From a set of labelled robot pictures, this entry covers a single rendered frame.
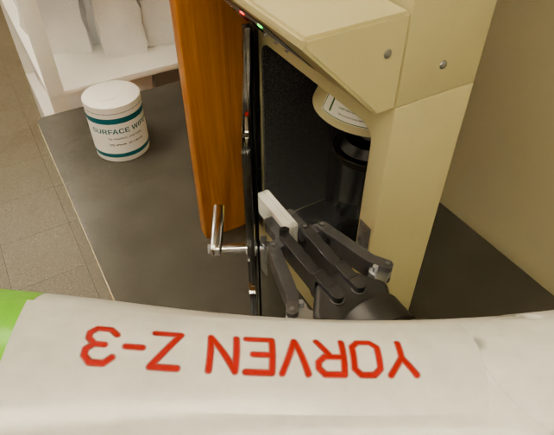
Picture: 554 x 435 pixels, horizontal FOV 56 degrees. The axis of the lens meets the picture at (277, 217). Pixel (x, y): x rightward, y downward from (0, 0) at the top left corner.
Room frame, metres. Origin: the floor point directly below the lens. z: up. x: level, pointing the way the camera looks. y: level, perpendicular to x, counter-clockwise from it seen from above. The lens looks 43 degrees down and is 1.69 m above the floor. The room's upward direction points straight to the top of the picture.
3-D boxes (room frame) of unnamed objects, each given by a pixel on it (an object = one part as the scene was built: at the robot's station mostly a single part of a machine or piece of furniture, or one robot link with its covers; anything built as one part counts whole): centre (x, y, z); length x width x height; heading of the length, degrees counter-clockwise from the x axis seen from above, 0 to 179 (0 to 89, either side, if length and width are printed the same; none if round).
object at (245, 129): (0.57, 0.04, 1.19); 0.30 x 0.01 x 0.40; 2
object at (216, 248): (0.50, 0.06, 1.20); 0.10 x 0.05 x 0.03; 2
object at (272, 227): (0.40, 0.01, 1.28); 0.05 x 0.03 x 0.01; 30
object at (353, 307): (0.30, -0.08, 1.28); 0.09 x 0.08 x 0.07; 30
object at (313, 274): (0.35, -0.03, 1.28); 0.11 x 0.01 x 0.04; 31
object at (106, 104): (1.06, 0.38, 1.01); 0.13 x 0.13 x 0.15
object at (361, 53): (0.57, 0.01, 1.46); 0.32 x 0.12 x 0.10; 30
